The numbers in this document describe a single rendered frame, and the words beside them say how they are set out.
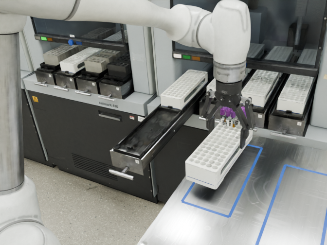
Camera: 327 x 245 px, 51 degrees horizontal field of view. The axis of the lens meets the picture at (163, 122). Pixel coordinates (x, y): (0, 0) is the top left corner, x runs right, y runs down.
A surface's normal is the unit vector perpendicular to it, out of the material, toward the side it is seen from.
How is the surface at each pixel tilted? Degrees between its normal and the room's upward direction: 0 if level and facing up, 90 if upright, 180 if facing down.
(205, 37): 88
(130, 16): 113
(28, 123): 90
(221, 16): 75
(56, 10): 130
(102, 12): 118
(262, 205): 0
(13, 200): 53
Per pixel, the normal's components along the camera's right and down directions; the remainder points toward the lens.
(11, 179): 0.73, 0.35
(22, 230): 0.00, -0.76
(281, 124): -0.47, 0.49
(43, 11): 0.24, 0.93
